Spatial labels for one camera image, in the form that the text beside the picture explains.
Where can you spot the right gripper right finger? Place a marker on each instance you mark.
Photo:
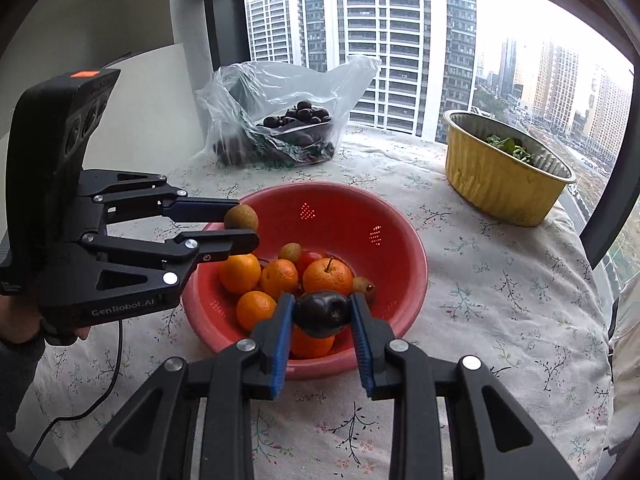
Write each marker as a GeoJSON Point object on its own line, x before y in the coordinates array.
{"type": "Point", "coordinates": [491, 435]}

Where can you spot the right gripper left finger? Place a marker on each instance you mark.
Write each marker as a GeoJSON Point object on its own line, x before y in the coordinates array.
{"type": "Point", "coordinates": [195, 414]}

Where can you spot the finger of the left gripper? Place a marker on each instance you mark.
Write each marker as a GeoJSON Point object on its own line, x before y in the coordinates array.
{"type": "Point", "coordinates": [197, 209]}
{"type": "Point", "coordinates": [217, 245]}

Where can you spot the large smooth orange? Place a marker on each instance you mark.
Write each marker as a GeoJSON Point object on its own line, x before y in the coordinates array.
{"type": "Point", "coordinates": [240, 273]}

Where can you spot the brown longan fruit back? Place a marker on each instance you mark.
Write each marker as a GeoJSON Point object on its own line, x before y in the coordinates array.
{"type": "Point", "coordinates": [241, 216]}

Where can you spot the small mandarin orange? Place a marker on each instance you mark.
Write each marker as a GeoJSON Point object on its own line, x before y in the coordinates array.
{"type": "Point", "coordinates": [254, 307]}

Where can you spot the dark plum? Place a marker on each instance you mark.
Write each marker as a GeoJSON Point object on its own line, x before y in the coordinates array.
{"type": "Point", "coordinates": [322, 314]}

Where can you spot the green-brown small fruit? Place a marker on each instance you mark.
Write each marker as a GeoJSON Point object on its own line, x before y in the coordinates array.
{"type": "Point", "coordinates": [362, 285]}

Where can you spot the red tomato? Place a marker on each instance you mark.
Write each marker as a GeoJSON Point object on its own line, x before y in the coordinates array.
{"type": "Point", "coordinates": [308, 257]}

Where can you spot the mandarin with stem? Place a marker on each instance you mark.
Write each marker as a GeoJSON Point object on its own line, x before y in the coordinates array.
{"type": "Point", "coordinates": [328, 274]}

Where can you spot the bumpy mandarin orange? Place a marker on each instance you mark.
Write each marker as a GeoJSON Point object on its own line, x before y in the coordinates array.
{"type": "Point", "coordinates": [278, 277]}

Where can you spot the person forearm grey sleeve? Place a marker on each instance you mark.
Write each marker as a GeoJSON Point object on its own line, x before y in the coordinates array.
{"type": "Point", "coordinates": [18, 364]}

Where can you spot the person left hand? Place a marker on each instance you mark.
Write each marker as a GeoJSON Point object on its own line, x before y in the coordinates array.
{"type": "Point", "coordinates": [19, 320]}

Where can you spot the white cabinet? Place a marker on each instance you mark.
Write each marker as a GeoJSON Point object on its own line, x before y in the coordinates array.
{"type": "Point", "coordinates": [151, 123]}

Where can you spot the clear plastic bag of fruit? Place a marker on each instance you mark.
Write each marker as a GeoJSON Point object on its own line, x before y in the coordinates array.
{"type": "Point", "coordinates": [279, 113]}

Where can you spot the floral white tablecloth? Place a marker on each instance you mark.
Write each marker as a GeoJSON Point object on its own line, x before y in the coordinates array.
{"type": "Point", "coordinates": [523, 300]}

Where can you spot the yellow foil container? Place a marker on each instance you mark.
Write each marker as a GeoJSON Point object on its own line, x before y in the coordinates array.
{"type": "Point", "coordinates": [502, 171]}

